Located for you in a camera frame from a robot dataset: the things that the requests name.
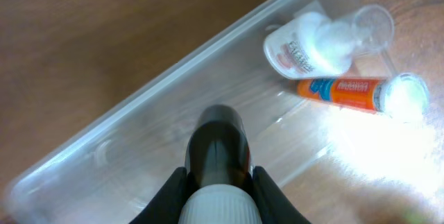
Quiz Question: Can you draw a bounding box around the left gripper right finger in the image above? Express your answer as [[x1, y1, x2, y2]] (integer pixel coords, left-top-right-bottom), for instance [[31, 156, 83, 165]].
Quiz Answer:
[[252, 166, 311, 224]]

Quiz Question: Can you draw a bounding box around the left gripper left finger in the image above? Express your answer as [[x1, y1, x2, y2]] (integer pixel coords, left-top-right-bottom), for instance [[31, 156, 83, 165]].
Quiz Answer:
[[130, 167, 189, 224]]

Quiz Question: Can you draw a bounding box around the black bottle white cap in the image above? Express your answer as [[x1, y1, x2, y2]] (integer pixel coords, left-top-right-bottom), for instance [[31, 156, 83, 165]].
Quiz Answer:
[[179, 105, 262, 224]]

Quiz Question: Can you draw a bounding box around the orange tube white cap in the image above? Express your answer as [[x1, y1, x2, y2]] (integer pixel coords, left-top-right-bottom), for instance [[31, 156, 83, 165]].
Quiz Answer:
[[296, 73, 429, 122]]

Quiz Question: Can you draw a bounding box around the clear plastic container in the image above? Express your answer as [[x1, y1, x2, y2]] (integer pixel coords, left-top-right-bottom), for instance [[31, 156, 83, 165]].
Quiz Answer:
[[5, 0, 359, 223]]

